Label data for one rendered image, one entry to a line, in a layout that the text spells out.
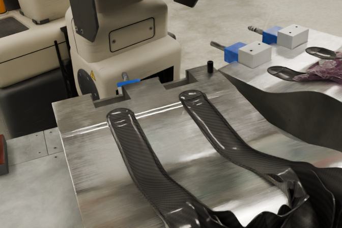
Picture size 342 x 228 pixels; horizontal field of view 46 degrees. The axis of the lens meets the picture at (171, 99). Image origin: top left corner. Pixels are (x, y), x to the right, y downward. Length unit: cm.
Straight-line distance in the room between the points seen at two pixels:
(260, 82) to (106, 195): 35
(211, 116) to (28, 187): 28
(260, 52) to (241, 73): 5
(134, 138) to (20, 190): 19
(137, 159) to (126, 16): 47
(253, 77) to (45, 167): 37
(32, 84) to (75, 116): 59
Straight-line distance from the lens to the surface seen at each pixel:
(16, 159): 69
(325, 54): 81
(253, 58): 73
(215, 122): 55
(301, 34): 82
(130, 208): 40
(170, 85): 66
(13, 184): 64
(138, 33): 94
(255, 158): 48
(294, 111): 65
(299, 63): 76
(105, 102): 64
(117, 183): 47
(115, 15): 91
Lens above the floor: 120
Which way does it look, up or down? 32 degrees down
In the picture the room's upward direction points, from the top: 5 degrees counter-clockwise
